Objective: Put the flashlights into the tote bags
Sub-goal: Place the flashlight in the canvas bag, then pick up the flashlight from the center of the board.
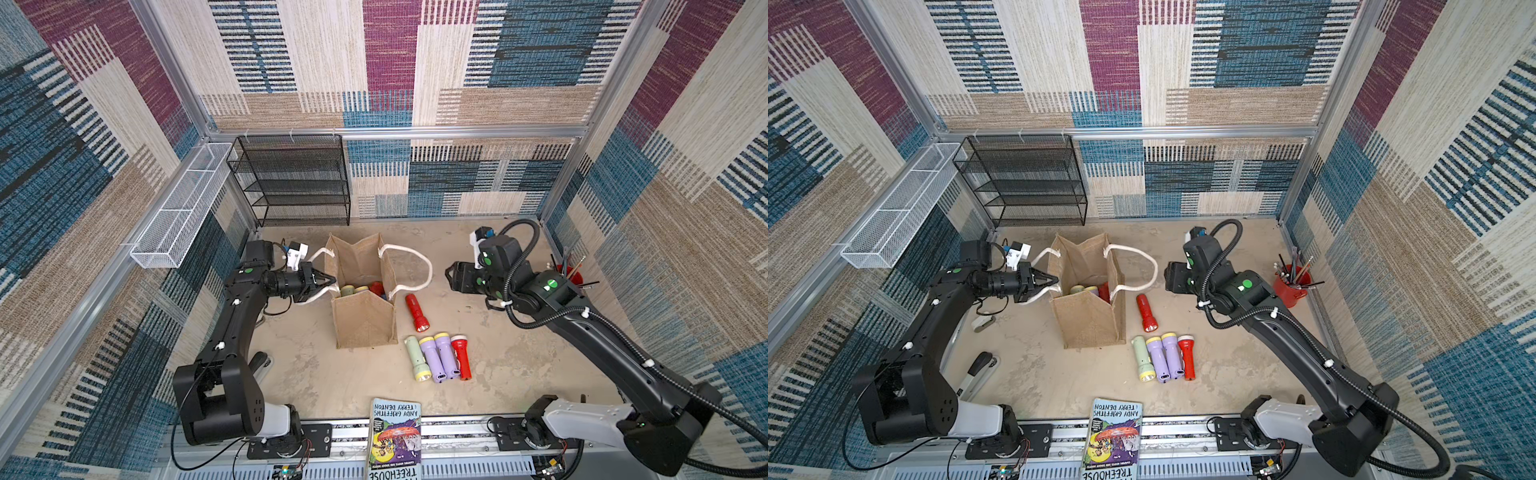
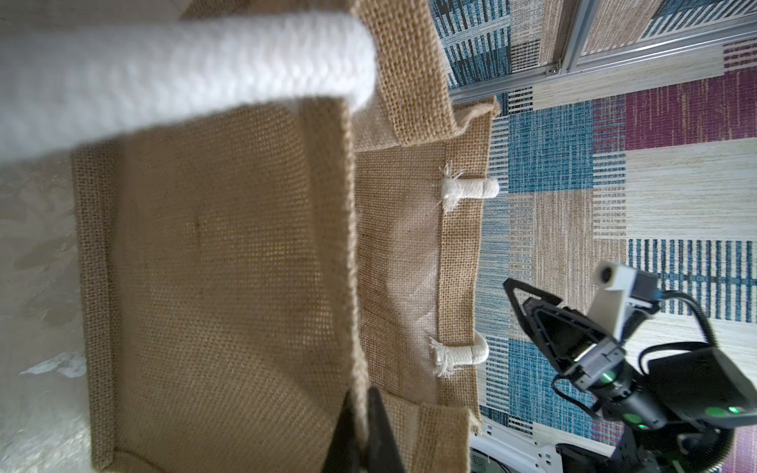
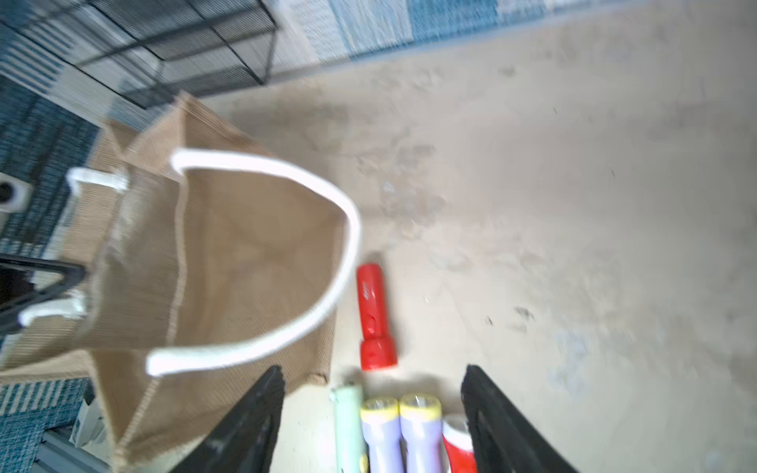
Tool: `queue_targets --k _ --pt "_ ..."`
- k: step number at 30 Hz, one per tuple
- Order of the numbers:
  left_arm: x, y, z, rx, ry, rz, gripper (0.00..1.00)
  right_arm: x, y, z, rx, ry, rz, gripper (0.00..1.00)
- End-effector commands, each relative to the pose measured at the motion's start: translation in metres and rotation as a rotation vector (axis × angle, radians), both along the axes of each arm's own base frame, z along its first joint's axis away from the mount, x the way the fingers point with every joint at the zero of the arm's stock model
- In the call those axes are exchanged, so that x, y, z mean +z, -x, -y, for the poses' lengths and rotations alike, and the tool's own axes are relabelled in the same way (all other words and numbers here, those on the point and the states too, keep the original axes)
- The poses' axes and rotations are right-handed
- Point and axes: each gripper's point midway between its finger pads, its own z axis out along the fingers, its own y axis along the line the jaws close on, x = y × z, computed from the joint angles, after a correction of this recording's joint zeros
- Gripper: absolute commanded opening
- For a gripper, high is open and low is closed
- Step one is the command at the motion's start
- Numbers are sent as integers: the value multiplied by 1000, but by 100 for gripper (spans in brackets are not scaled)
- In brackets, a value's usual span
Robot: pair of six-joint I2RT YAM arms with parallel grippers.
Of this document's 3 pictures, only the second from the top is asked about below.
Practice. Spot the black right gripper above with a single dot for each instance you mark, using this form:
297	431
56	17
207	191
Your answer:
588	356

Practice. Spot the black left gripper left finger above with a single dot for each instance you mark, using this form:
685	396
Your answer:
344	454

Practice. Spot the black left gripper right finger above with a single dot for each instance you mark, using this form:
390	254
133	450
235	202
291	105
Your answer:
381	454

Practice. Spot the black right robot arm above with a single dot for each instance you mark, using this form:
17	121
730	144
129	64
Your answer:
680	411

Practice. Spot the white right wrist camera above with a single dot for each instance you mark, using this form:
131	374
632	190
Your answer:
621	292

